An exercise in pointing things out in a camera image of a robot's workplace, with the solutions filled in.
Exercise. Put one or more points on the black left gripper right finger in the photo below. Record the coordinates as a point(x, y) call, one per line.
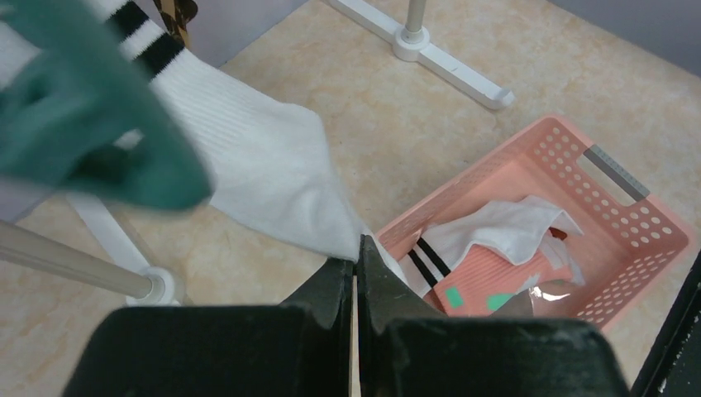
point(407, 348)

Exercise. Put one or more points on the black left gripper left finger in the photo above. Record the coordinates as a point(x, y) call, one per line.
point(300, 347)

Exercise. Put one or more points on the pink dotted sock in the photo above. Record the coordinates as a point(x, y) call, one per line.
point(483, 282)

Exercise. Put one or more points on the white black striped sock front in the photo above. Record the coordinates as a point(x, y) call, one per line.
point(514, 231)

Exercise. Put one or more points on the white black striped sock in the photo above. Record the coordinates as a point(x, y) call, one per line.
point(269, 162)
point(514, 231)

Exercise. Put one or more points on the brown argyle sock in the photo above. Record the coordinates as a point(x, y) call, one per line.
point(176, 15)

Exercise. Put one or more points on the pink plastic basket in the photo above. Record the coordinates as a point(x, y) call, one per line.
point(630, 237)

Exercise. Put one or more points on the teal clothes clip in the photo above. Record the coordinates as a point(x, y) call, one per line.
point(80, 117)

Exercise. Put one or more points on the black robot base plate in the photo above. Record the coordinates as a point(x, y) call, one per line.
point(672, 368)

